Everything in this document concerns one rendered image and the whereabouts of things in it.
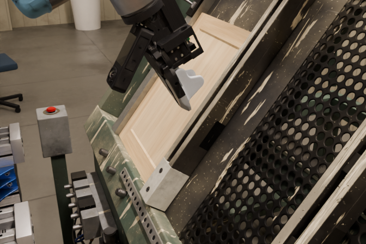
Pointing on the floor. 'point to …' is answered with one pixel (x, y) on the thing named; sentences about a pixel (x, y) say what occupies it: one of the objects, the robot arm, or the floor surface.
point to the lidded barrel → (87, 10)
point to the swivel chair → (6, 62)
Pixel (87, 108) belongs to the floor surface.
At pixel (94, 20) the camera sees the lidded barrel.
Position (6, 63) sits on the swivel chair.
